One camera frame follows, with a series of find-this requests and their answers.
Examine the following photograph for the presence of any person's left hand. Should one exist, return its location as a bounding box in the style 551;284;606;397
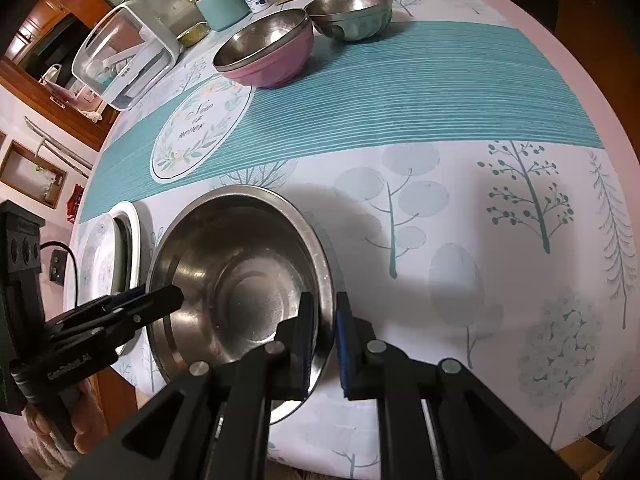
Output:
22;375;110;453

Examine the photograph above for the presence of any teal canister with wooden lid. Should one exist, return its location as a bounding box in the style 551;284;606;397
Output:
194;0;251;31

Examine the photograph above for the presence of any large steel bowl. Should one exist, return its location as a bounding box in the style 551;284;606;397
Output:
146;184;335;427

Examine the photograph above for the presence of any patterned white deep plate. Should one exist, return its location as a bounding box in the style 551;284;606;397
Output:
70;212;123;311

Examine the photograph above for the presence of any pink steel bowl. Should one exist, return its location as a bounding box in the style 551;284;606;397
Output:
212;8;315;89

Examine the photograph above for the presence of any white clear storage box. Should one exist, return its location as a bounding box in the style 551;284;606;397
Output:
71;1;181;111

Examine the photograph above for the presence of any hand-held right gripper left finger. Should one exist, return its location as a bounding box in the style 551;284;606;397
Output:
62;292;322;480

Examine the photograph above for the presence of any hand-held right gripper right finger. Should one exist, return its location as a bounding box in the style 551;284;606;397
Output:
334;292;598;480

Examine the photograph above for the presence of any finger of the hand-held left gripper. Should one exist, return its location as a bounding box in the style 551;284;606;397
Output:
47;312;166;361
47;285;184;331

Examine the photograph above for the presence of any dark green plate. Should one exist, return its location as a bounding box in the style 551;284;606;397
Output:
111;214;133;295

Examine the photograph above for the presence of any teal striped table runner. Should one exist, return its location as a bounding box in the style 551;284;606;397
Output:
79;20;607;224

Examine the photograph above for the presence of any red bag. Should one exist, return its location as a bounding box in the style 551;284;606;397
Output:
66;184;87;225

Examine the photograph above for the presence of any large white plate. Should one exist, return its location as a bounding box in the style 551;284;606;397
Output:
62;201;141;333

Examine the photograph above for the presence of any black cable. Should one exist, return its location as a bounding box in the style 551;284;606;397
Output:
39;241;79;288

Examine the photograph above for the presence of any wooden wall frame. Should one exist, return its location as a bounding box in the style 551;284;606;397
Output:
0;140;69;209

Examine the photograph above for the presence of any green steel bowl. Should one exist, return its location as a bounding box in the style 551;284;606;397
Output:
304;0;394;44

